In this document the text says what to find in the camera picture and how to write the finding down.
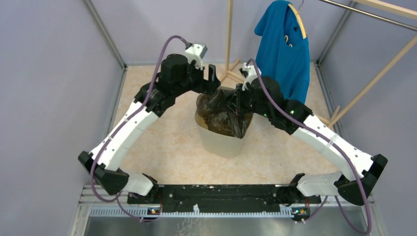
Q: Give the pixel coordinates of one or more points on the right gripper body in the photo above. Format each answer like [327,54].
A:
[245,103]

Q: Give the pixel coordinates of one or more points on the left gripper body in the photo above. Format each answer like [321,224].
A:
[201,85]

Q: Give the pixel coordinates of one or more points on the dark translucent trash bag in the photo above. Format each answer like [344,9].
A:
[219,117]

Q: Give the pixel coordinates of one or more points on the cream plastic trash bin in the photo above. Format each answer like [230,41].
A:
[218,144]

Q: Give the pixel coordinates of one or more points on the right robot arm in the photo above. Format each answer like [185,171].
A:
[358,171]

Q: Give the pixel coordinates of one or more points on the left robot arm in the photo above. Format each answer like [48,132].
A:
[175,76]

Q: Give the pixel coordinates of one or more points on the blue t-shirt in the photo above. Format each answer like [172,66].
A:
[283,54]

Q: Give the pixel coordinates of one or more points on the wooden clothes hanger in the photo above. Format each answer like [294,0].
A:
[299,21]

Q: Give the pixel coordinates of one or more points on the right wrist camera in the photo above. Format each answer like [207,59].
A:
[249,72]

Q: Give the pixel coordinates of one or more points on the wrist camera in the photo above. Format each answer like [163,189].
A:
[249,72]
[195,53]

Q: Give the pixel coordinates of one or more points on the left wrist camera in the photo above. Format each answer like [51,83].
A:
[195,53]

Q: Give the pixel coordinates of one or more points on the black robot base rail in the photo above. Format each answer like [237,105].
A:
[232,198]

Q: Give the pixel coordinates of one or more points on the white comb cable tray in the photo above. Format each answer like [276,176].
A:
[139,211]

